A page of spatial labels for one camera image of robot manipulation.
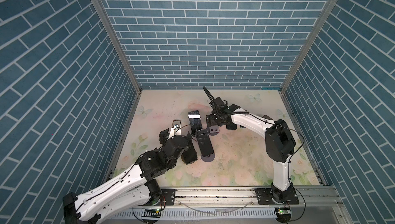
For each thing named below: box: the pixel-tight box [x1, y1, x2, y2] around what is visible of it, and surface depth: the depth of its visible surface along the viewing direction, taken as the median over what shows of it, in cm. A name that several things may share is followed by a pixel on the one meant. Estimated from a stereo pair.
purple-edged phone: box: [194, 128, 215, 157], surface depth 82 cm
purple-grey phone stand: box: [200, 152, 215, 162], surface depth 88 cm
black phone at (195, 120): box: [187, 109, 203, 137], surface depth 93 cm
